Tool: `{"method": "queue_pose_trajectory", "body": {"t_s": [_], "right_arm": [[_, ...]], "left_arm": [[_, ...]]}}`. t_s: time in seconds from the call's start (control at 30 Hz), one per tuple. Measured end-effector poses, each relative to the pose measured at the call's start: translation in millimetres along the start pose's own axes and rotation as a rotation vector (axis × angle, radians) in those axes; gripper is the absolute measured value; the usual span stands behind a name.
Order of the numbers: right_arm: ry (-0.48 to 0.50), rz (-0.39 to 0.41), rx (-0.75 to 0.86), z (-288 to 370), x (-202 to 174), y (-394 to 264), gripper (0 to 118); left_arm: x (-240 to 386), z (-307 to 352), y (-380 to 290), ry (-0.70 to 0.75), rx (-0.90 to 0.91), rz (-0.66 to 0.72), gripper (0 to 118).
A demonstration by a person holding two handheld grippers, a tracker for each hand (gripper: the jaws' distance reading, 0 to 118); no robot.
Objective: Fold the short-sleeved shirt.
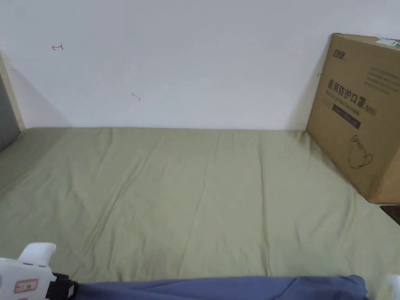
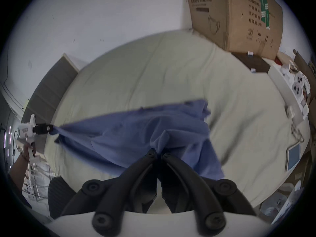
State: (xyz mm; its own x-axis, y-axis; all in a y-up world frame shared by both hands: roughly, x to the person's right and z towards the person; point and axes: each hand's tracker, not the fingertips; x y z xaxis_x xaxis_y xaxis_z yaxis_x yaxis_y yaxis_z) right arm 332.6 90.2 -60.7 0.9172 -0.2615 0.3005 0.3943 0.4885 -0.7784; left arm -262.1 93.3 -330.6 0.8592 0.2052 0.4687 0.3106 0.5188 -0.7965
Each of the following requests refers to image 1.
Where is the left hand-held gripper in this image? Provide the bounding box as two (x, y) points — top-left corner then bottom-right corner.
(0, 243), (79, 300)

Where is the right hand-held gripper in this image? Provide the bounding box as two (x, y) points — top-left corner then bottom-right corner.
(387, 274), (400, 300)

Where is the dark blue shirt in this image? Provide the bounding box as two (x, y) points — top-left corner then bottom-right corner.
(73, 275), (370, 300)

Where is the grey padded headboard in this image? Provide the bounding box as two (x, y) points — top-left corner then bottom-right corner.
(0, 51), (26, 154)

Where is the brown cardboard carton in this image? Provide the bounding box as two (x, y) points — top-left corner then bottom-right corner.
(305, 32), (400, 205)

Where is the bed with pale green sheet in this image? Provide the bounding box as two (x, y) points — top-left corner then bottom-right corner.
(0, 126), (400, 300)

